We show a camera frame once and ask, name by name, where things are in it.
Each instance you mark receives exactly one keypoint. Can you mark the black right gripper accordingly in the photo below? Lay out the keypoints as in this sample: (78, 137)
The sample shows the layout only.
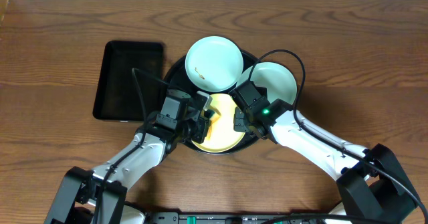
(238, 121)

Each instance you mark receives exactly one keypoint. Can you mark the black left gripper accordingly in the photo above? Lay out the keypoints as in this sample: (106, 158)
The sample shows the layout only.
(201, 129)

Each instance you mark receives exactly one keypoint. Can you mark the yellow plate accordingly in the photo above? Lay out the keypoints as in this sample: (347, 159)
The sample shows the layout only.
(223, 135)

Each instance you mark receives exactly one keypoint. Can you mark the yellow green scrub sponge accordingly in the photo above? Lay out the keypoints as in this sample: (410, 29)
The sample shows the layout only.
(213, 115)

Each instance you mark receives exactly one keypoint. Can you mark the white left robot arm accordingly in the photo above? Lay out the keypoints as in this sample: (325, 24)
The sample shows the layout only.
(98, 195)

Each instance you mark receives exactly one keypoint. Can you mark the round black tray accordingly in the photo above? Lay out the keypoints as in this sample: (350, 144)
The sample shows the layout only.
(177, 77)

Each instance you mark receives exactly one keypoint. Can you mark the rectangular black tray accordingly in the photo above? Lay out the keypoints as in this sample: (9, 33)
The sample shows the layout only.
(128, 80)

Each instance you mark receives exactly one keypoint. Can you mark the mint green plate right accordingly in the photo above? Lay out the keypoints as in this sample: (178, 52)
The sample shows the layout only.
(277, 80)

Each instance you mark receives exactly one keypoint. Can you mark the mint green plate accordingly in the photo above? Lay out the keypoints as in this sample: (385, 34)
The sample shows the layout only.
(214, 64)
(277, 80)

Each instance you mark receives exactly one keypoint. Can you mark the mint green plate rear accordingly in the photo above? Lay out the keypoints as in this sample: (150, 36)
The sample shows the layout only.
(214, 64)

